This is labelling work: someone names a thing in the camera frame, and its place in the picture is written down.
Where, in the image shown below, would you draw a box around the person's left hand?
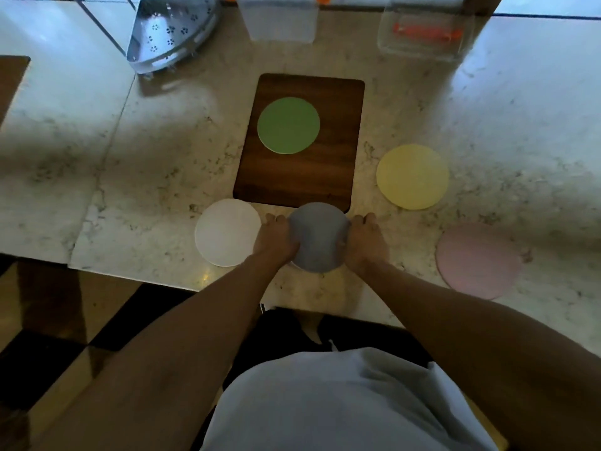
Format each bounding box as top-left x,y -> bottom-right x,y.
253,213 -> 300,267

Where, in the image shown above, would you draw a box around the person's right hand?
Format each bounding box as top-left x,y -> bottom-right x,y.
341,212 -> 390,277

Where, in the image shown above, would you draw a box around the grey round plate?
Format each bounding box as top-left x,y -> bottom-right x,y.
287,202 -> 352,274

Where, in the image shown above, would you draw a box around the person's left forearm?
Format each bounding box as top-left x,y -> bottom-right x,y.
35,253 -> 297,451

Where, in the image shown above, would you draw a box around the person's right forearm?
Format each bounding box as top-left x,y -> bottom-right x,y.
359,260 -> 601,451

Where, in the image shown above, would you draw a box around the white round plate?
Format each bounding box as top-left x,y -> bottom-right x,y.
194,198 -> 262,267

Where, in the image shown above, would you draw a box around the brown wooden cutting board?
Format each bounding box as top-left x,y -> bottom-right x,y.
233,73 -> 365,213

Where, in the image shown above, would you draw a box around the yellow round plate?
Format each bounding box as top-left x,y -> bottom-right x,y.
376,144 -> 450,211

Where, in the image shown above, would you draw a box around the green round plate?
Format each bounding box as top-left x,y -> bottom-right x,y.
257,97 -> 321,155

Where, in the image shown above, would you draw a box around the person's black trousers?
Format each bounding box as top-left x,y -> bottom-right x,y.
190,307 -> 435,451

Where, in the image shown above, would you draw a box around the pink round plate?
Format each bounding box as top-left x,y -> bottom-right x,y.
435,223 -> 523,301

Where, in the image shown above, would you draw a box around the person's white shirt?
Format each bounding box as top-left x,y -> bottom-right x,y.
199,346 -> 499,451

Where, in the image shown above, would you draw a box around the clear container with orange item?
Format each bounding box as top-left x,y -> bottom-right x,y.
377,4 -> 476,61

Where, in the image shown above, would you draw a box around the translucent plastic container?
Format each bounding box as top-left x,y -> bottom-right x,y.
237,0 -> 320,44

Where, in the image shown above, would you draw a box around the metal perforated corner rack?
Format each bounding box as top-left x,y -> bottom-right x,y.
126,0 -> 222,75

